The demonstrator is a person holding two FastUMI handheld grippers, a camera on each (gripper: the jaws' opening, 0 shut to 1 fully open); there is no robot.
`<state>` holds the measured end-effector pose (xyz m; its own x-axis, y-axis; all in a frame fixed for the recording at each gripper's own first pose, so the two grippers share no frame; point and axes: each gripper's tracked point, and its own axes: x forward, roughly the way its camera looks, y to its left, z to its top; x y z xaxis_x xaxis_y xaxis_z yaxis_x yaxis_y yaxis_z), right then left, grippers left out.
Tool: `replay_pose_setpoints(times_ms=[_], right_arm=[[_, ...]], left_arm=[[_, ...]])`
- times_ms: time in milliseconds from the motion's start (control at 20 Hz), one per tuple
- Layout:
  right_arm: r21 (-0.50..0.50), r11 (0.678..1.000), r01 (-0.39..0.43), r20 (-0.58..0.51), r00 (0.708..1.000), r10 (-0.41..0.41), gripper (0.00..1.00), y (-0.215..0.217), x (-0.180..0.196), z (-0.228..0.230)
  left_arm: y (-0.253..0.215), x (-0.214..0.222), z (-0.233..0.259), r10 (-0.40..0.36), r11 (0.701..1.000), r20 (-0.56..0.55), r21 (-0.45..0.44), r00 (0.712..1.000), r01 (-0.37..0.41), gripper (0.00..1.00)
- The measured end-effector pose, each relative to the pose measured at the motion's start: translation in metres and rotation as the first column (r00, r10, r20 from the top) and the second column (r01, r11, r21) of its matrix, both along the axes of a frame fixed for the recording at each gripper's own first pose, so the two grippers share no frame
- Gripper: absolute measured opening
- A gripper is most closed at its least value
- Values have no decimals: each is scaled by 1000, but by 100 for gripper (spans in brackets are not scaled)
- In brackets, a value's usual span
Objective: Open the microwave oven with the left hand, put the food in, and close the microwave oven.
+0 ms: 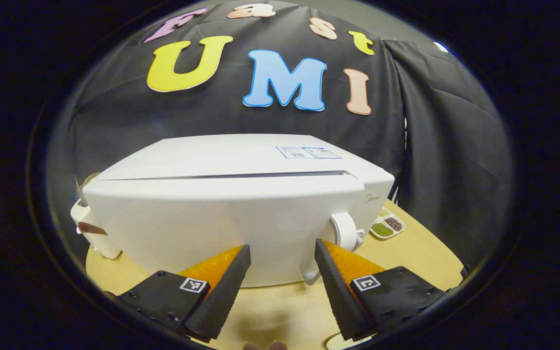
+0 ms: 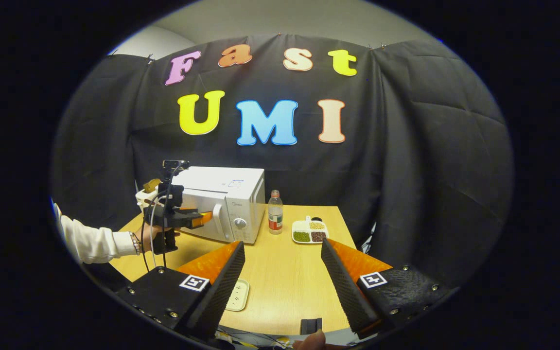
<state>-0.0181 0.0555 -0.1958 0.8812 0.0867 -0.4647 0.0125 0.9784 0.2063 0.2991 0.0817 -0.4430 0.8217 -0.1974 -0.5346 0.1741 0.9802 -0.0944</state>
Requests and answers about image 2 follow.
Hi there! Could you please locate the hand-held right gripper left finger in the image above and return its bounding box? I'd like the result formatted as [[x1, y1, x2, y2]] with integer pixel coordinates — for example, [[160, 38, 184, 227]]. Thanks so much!
[[115, 241, 246, 341]]

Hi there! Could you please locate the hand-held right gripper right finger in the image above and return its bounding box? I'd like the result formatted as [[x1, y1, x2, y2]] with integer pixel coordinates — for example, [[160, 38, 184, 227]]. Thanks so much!
[[320, 238, 455, 340]]

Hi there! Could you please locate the white microwave oven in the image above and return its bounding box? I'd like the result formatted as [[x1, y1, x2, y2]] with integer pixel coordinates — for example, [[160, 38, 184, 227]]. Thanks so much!
[[171, 166, 266, 245]]

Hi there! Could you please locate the small white rectangular plate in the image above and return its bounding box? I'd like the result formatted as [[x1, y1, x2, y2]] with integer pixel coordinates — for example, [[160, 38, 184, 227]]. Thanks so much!
[[225, 279, 250, 312]]

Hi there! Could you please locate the white toaster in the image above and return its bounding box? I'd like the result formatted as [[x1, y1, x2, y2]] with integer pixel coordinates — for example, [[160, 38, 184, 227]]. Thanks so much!
[[135, 187, 164, 212]]

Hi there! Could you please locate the white divided tray of beans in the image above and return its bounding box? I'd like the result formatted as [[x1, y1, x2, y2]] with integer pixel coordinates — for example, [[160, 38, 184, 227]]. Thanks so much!
[[292, 216, 330, 245]]

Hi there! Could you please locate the clear bottle with red label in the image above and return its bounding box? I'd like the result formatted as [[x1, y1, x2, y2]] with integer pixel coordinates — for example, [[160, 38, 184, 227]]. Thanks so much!
[[268, 190, 284, 235]]

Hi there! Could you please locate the black backdrop cloth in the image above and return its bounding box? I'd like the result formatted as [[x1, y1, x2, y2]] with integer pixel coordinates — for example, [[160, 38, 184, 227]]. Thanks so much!
[[52, 34, 514, 292]]

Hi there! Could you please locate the black cable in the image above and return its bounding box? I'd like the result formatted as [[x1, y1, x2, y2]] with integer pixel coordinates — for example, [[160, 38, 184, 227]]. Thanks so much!
[[140, 192, 170, 272]]

